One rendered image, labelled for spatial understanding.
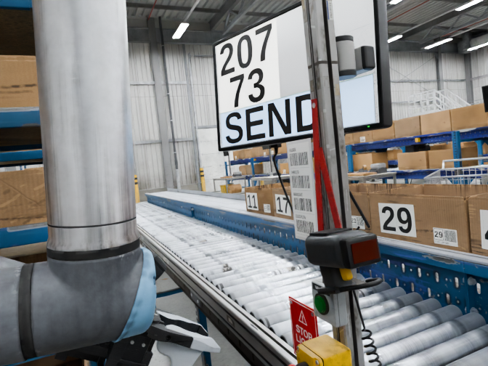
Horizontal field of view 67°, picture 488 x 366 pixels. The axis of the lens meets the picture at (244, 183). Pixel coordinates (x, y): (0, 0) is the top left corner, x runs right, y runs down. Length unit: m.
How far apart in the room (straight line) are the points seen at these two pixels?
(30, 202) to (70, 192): 0.40
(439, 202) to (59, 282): 1.10
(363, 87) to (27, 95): 0.62
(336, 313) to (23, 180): 0.59
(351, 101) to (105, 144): 0.53
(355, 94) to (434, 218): 0.64
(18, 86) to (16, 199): 0.20
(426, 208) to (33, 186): 1.09
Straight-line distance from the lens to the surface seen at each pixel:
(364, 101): 0.76
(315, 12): 0.70
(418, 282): 1.37
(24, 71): 0.78
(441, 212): 1.28
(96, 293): 0.39
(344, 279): 0.61
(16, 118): 0.74
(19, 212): 0.77
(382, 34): 0.79
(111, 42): 0.39
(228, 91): 1.02
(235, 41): 1.03
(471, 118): 6.69
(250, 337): 1.16
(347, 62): 0.70
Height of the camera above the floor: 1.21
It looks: 3 degrees down
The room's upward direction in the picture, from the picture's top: 6 degrees counter-clockwise
